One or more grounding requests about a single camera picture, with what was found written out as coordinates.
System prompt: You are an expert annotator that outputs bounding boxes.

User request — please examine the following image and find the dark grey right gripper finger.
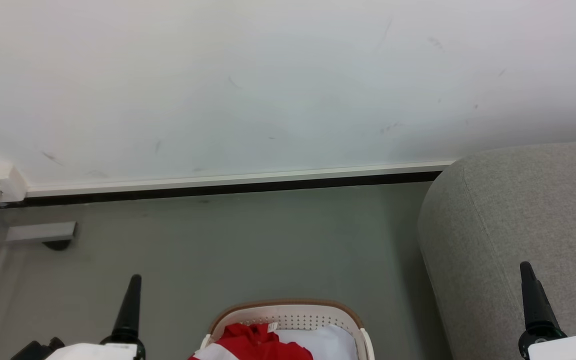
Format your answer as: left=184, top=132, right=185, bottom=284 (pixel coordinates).
left=525, top=261, right=559, bottom=331
left=520, top=261, right=543, bottom=331

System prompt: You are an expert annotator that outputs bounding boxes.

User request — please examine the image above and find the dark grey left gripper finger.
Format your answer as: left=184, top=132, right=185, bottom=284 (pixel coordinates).
left=112, top=274, right=138, bottom=341
left=126, top=274, right=142, bottom=341

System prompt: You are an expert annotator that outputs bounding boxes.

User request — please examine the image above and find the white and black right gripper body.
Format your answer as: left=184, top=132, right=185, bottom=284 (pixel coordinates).
left=518, top=326, right=576, bottom=360

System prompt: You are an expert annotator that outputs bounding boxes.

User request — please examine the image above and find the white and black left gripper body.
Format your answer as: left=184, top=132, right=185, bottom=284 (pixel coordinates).
left=45, top=339, right=146, bottom=360

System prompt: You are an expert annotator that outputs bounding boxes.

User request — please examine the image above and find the red and white striped garment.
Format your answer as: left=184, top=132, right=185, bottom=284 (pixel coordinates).
left=188, top=322, right=315, bottom=360

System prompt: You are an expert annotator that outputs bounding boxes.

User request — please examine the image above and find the white laundry basket brown rim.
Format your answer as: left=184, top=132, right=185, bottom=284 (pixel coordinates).
left=199, top=299, right=375, bottom=360

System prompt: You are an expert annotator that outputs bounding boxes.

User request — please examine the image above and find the grey fabric sofa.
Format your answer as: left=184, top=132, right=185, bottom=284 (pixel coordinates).
left=417, top=140, right=576, bottom=360

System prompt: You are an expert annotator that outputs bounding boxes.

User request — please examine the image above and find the white and black baseboard strip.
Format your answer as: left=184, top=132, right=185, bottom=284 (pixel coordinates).
left=0, top=161, right=456, bottom=209

